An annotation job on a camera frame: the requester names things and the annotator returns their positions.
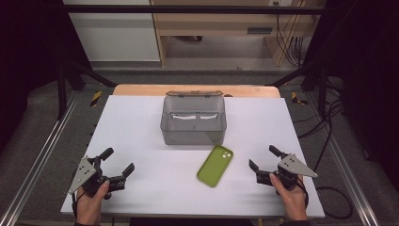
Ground right hand-held gripper cable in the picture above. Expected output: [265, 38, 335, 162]
[295, 177, 311, 209]

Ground looped black cable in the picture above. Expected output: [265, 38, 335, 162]
[314, 186, 355, 220]

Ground black horizontal frame bar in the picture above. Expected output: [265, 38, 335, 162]
[58, 4, 327, 15]

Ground person's left hand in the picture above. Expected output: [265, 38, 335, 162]
[74, 179, 111, 226]

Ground white cabinet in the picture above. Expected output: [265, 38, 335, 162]
[61, 0, 162, 63]

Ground aluminium rail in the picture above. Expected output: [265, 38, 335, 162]
[308, 90, 381, 226]
[0, 89, 81, 226]

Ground black floor cables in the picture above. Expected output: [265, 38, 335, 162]
[293, 79, 346, 173]

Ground green phone case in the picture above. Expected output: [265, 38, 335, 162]
[196, 143, 234, 189]

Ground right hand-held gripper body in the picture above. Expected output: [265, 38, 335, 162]
[255, 153, 319, 191]

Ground hand-held gripper cable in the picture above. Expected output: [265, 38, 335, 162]
[71, 190, 87, 220]
[295, 177, 311, 209]

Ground yellow black tape strip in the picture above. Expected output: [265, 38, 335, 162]
[290, 90, 310, 106]
[89, 90, 104, 108]

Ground white paper strip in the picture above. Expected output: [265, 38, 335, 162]
[171, 113, 219, 121]

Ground black metal stand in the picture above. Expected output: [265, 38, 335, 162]
[56, 58, 118, 121]
[265, 61, 329, 118]

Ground bundle of hanging black cables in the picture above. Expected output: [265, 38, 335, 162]
[274, 1, 307, 68]

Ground wooden desk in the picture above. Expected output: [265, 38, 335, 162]
[150, 0, 318, 68]

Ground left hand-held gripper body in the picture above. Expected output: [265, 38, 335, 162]
[67, 154, 127, 201]

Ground grey transparent plastic box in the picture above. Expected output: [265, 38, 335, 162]
[159, 89, 228, 147]

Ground left hand-held gripper cable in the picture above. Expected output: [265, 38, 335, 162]
[71, 190, 87, 220]

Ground person's right hand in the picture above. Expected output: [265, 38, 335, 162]
[268, 172, 310, 222]

